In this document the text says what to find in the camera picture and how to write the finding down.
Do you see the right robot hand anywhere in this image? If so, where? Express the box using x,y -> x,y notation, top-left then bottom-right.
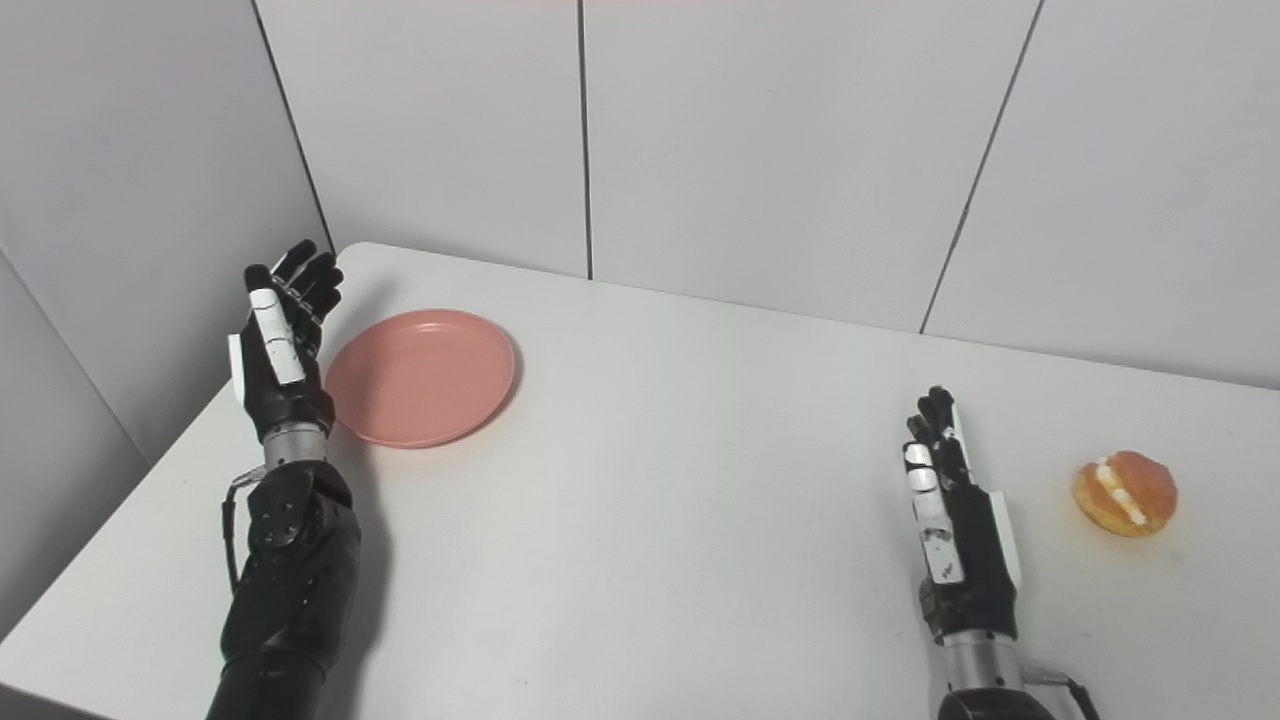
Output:
903,386 -> 1023,644

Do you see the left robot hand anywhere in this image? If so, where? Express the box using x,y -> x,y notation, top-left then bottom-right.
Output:
228,240 -> 345,443

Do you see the pink plate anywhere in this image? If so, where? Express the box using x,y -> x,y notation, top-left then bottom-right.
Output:
325,309 -> 518,449

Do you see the cream puff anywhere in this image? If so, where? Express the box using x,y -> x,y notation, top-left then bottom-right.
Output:
1073,450 -> 1179,538

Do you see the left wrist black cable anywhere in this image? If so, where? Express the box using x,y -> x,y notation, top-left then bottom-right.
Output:
221,466 -> 269,597

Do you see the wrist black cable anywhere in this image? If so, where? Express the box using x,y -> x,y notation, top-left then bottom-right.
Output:
1020,666 -> 1103,720
221,466 -> 269,597

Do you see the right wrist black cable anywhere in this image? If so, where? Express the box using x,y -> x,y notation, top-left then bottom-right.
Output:
1020,666 -> 1103,720

